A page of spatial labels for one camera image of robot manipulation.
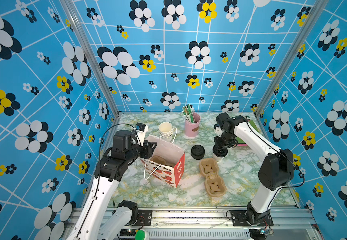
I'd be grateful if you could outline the black cup lid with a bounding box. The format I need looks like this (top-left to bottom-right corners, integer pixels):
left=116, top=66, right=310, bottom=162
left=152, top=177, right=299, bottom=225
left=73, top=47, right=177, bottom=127
left=212, top=145, right=228, bottom=158

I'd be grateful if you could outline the red white paper gift bag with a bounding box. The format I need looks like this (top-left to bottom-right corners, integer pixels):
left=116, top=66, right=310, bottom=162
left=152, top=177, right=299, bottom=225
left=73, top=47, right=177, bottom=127
left=141, top=135, right=185, bottom=188

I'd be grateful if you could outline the brown pulp cup carrier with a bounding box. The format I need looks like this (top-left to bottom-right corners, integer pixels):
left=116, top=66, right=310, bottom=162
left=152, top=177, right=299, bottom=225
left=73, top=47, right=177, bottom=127
left=199, top=158, right=227, bottom=198

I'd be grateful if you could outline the white paper coffee cup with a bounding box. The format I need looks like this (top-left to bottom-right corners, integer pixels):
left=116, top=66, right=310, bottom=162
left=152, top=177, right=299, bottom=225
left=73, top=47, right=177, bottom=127
left=212, top=155, right=225, bottom=163

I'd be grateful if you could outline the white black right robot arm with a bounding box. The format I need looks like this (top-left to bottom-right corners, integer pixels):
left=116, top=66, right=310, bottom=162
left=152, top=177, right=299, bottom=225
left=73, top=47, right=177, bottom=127
left=212, top=113, right=294, bottom=226

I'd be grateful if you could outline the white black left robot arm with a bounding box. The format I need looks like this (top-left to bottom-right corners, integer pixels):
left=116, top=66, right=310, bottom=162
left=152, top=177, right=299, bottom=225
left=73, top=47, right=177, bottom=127
left=67, top=124, right=157, bottom=240

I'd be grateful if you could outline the stack of white paper cups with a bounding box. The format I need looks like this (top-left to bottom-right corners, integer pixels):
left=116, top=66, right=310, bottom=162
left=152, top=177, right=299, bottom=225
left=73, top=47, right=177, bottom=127
left=158, top=122, right=173, bottom=142

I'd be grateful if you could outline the pink straw holder cup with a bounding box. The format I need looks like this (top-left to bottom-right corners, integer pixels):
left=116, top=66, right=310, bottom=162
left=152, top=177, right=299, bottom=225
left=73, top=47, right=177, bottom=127
left=184, top=113, right=200, bottom=138

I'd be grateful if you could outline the green push button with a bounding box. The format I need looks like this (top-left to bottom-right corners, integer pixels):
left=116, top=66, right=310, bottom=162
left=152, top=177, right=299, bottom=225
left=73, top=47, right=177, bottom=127
left=135, top=229, right=150, bottom=240

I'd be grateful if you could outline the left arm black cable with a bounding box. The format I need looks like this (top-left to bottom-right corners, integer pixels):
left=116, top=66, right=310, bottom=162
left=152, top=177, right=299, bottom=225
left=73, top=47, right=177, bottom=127
left=74, top=122, right=138, bottom=238

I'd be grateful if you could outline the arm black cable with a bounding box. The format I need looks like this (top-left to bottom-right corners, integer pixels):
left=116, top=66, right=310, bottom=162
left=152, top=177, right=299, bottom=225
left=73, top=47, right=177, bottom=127
left=239, top=118, right=305, bottom=211
left=74, top=122, right=138, bottom=238

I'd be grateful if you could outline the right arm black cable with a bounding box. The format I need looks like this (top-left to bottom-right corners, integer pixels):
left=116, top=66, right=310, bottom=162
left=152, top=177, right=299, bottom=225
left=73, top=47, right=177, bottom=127
left=239, top=118, right=305, bottom=211

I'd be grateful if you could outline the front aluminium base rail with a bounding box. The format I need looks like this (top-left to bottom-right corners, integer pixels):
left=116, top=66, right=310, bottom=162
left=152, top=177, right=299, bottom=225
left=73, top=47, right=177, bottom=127
left=114, top=206, right=324, bottom=240

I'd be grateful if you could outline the right aluminium frame post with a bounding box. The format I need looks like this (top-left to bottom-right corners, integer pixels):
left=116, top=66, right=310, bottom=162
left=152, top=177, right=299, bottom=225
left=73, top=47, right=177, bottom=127
left=255, top=0, right=329, bottom=119

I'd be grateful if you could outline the aluminium frame post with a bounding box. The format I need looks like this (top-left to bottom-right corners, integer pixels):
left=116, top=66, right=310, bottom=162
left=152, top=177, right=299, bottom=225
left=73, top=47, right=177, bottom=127
left=60, top=0, right=119, bottom=119
left=255, top=0, right=329, bottom=119

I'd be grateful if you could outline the left aluminium frame post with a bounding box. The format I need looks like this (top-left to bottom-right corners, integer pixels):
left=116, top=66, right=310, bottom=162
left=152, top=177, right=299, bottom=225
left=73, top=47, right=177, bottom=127
left=60, top=0, right=119, bottom=119

